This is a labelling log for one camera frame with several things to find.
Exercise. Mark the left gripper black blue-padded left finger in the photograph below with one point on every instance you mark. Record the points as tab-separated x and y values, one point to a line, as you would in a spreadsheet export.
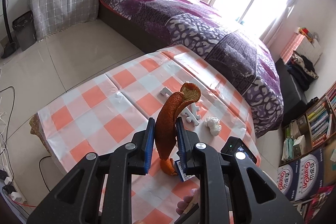
98	188

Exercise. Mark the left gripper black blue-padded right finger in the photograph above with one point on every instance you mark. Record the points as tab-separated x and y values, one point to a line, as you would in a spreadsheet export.
229	194

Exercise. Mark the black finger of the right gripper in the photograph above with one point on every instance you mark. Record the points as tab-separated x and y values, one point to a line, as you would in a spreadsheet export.
236	153

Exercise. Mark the white tissue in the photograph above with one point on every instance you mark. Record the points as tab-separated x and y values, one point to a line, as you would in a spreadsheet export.
214	125

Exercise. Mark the small blue white box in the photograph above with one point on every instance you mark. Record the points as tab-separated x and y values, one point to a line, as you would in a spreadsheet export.
184	177

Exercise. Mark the white plastic comb piece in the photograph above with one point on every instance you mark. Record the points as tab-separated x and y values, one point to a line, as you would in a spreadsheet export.
190	112

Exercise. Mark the small orange peel piece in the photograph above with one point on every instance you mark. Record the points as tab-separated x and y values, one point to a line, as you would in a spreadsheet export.
167	166

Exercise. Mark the small black trash bin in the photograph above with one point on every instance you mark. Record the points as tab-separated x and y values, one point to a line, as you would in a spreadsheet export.
24	30

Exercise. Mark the person's fingers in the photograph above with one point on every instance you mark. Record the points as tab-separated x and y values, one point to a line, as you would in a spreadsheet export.
193	198

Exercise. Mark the blue white Ganten box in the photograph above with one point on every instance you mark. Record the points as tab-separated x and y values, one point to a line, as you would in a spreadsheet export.
311	175

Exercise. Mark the black storage bench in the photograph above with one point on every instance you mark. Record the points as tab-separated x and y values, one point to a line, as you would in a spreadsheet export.
295	101

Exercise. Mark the orange white checkered tablecloth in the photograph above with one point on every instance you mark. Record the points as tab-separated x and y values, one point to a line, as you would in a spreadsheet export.
104	113

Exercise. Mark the purple patterned bedspread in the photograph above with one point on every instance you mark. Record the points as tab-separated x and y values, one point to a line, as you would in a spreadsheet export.
224	44

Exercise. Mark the wooden bookshelf with books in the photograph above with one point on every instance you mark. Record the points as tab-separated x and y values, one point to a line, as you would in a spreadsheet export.
311	130

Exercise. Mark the pile of dark clothes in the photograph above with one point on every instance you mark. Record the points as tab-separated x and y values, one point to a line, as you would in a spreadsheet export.
302	70

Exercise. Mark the pink white storage cabinet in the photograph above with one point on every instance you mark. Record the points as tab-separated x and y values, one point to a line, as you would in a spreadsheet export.
299	43

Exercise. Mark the black floor lamp stand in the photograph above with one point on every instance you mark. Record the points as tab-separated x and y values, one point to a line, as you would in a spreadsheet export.
12	45

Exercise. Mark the grey plaid covered furniture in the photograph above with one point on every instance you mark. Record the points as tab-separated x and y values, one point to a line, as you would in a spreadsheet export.
51	16

